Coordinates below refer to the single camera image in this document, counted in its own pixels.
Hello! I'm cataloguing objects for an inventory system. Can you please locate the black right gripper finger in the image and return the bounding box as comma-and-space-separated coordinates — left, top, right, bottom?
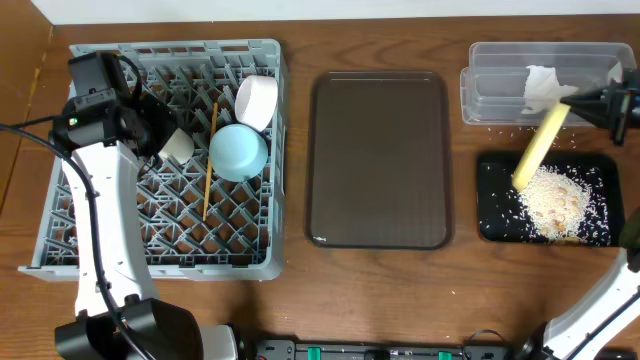
560, 87, 607, 106
570, 102, 611, 129

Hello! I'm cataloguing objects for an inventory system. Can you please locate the yellow plate with scraps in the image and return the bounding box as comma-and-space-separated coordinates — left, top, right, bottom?
512, 102, 570, 192

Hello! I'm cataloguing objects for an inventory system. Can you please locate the white tissue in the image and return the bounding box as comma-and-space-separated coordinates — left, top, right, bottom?
521, 65, 578, 115

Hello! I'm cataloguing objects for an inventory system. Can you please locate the cream white cup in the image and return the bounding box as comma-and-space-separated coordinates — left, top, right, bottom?
158, 128, 195, 165

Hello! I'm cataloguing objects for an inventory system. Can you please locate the wooden chopstick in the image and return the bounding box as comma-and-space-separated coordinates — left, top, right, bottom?
202, 102, 219, 223

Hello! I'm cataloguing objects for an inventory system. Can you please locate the light blue bowl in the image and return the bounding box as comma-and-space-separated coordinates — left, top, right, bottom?
209, 124, 268, 182

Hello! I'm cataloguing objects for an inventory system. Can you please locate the pink shallow bowl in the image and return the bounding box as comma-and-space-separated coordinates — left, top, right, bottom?
234, 75, 278, 132

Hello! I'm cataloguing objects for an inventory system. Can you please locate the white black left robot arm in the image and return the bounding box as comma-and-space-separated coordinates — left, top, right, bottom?
31, 51, 241, 360

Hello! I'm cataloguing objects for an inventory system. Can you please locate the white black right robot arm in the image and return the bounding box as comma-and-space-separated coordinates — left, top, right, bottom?
512, 69, 639, 360

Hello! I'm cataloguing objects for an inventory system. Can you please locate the clear plastic waste bin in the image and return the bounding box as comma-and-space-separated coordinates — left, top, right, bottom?
460, 42, 638, 127

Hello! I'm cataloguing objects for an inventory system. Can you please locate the grey plastic dishwasher rack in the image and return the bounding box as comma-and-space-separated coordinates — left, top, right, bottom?
28, 39, 286, 283

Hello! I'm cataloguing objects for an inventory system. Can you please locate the pile of rice scraps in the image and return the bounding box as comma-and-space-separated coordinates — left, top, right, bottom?
518, 166, 591, 241

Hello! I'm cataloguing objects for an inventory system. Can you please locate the black plastic tray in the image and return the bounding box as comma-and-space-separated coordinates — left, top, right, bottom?
477, 152, 625, 247

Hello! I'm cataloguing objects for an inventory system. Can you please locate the dark brown serving tray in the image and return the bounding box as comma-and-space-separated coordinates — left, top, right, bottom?
305, 71, 454, 251

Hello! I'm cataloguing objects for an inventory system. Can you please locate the black equipment rail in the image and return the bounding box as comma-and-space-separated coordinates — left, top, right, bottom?
255, 340, 515, 360

